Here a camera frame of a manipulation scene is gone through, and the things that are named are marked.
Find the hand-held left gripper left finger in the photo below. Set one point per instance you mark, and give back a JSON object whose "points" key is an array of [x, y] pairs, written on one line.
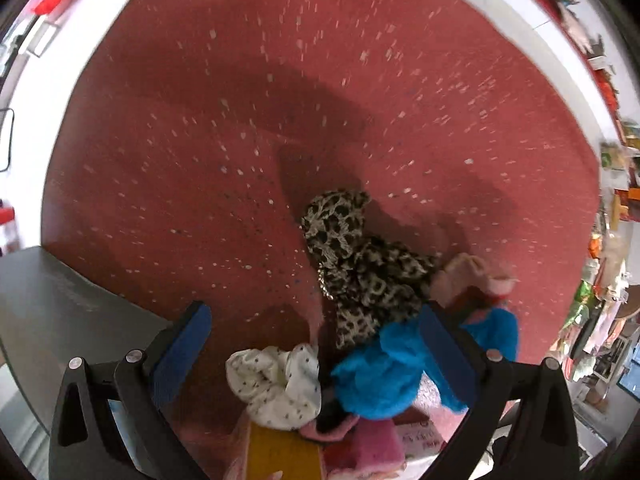
{"points": [[182, 350]]}

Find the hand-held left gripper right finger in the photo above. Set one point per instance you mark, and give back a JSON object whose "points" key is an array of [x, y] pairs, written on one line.
{"points": [[445, 355]]}

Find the blue fluffy cloth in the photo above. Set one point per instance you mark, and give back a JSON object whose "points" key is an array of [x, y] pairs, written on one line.
{"points": [[385, 375]]}

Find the pink and white cardboard box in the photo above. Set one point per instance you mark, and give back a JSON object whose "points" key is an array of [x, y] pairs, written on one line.
{"points": [[425, 440]]}

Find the pink sponge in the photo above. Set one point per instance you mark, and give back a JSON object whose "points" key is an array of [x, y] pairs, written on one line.
{"points": [[370, 450]]}

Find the beige plush toy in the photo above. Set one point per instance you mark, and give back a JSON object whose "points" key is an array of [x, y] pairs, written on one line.
{"points": [[460, 275]]}

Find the white polka dot cloth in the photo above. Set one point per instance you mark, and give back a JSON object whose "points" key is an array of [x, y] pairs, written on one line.
{"points": [[275, 385]]}

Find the black and pink fabric item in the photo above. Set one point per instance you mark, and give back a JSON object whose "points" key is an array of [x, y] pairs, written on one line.
{"points": [[332, 412]]}

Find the leopard print scarf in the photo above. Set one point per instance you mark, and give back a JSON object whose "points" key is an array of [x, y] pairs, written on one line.
{"points": [[350, 260]]}

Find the grey side table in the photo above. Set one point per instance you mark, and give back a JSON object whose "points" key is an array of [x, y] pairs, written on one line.
{"points": [[50, 300]]}

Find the yellow sponge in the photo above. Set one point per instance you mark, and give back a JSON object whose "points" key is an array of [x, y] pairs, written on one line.
{"points": [[280, 455]]}

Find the shelf of mixed goods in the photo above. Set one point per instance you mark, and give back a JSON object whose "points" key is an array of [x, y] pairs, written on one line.
{"points": [[615, 240]]}

